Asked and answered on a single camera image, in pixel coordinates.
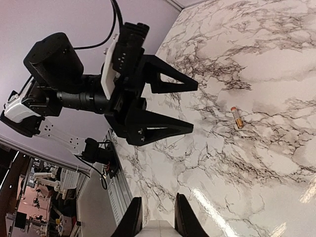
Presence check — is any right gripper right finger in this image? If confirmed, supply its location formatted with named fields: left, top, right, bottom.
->
left=174, top=193, right=209, bottom=237

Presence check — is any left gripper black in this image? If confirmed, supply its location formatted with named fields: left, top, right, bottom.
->
left=105, top=53, right=198, bottom=146

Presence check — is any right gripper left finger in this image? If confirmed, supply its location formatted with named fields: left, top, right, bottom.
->
left=111, top=197, right=143, bottom=237

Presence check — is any white remote control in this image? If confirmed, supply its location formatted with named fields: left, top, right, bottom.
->
left=136, top=220, right=182, bottom=237

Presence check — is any black copper battery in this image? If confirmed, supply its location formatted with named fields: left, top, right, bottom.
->
left=231, top=107, right=243, bottom=129

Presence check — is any white battery cover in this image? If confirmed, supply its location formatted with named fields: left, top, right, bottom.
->
left=166, top=135, right=185, bottom=148

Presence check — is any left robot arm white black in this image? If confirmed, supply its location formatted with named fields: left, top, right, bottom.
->
left=0, top=29, right=198, bottom=163

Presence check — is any front aluminium rail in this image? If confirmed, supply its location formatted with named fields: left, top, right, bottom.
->
left=103, top=128, right=134, bottom=220

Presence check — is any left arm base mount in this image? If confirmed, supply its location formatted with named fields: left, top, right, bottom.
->
left=81, top=138, right=119, bottom=179

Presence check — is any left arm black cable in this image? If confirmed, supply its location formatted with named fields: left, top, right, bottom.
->
left=73, top=0, right=124, bottom=50

